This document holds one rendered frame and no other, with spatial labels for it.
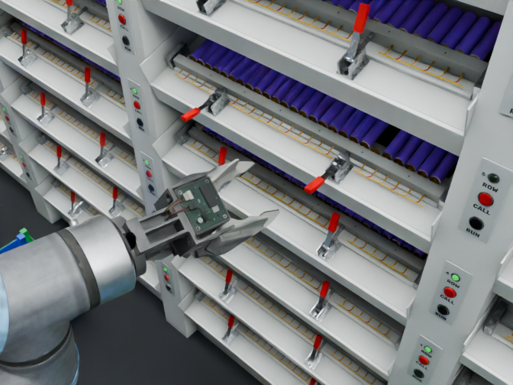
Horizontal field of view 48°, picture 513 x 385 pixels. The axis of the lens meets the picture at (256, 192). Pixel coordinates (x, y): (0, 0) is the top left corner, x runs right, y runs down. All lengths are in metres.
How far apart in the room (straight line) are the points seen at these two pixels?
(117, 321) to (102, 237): 1.24
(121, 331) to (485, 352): 1.15
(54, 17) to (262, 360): 0.97
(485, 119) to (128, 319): 1.37
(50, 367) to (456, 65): 0.59
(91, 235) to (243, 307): 0.85
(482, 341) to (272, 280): 0.46
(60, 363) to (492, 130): 0.54
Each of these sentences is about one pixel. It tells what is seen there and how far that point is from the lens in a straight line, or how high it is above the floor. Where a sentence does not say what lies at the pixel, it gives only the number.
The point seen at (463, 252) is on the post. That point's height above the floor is 0.90.
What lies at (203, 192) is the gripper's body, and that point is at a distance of 0.64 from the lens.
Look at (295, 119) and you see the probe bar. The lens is 0.95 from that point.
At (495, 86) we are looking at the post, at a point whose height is 1.15.
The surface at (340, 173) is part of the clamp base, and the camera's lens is 0.89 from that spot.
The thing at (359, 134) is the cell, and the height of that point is 0.93.
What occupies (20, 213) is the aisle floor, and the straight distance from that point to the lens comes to 2.26.
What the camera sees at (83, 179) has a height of 0.34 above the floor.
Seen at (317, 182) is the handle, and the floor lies 0.91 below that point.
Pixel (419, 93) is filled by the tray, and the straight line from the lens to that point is 0.76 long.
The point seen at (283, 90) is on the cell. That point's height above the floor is 0.94.
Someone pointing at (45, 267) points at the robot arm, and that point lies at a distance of 0.60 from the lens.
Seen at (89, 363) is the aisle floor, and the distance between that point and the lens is 1.79.
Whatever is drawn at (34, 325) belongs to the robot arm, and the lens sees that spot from 0.61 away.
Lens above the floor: 1.49
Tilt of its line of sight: 44 degrees down
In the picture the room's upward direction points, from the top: straight up
